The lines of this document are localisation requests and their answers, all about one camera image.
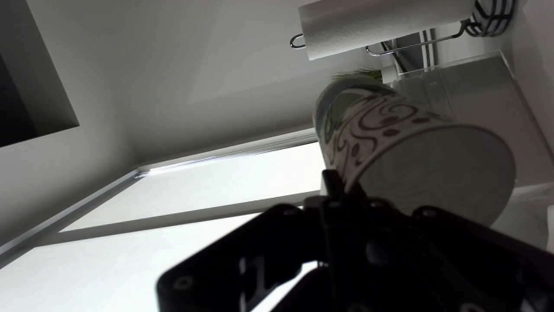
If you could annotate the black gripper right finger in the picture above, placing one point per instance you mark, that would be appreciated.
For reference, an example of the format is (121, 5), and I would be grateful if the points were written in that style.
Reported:
(403, 260)

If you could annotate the metal paper towel holder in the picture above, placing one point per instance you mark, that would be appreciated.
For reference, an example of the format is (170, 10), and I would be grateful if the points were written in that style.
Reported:
(490, 22)

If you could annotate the patterned paper cup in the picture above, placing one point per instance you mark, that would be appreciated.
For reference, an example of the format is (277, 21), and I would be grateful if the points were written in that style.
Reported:
(403, 149)

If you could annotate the window with white frame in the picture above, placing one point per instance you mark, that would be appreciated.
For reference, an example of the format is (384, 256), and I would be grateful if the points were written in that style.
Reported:
(230, 178)

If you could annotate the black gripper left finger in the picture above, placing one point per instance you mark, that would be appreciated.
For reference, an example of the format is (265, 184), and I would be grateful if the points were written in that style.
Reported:
(242, 270)

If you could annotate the white paper towel roll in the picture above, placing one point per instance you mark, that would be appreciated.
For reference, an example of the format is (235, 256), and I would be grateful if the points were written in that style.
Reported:
(386, 22)

